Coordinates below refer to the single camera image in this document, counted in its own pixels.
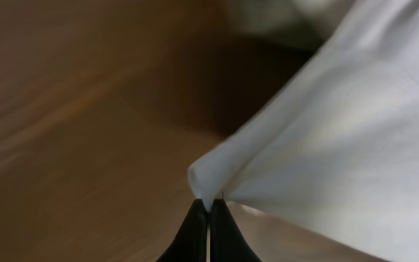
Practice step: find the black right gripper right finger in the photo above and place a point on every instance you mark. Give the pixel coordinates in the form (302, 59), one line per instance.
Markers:
(227, 243)

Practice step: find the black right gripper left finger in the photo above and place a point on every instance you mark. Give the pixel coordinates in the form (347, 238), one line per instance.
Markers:
(190, 242)

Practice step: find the white printed t-shirt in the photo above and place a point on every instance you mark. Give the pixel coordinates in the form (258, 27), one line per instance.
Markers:
(337, 150)

